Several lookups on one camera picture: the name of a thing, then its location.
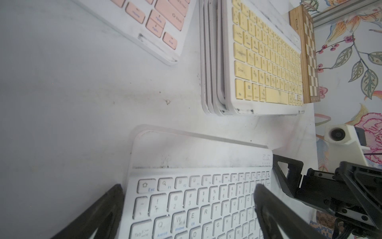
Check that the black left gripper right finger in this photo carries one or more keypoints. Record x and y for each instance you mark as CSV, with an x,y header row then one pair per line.
x,y
275,217

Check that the wooden chessboard box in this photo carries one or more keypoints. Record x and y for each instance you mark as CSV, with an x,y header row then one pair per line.
x,y
302,22

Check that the white keyboard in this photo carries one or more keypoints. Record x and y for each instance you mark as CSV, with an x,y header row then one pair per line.
x,y
185,186
212,21

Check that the yellow keyboard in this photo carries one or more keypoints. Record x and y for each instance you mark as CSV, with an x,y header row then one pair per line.
x,y
205,83
262,68

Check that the mint green keyboard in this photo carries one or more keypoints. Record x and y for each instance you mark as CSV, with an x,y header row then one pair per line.
x,y
220,61

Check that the pink keyboard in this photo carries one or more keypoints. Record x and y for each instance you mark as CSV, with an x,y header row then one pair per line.
x,y
160,27

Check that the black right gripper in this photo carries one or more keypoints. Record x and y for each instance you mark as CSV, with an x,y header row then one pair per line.
x,y
352,194

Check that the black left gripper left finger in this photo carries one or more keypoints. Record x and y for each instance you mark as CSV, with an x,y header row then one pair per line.
x,y
100,221

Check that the aluminium frame post right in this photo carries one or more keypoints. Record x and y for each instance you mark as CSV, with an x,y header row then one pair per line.
x,y
337,13

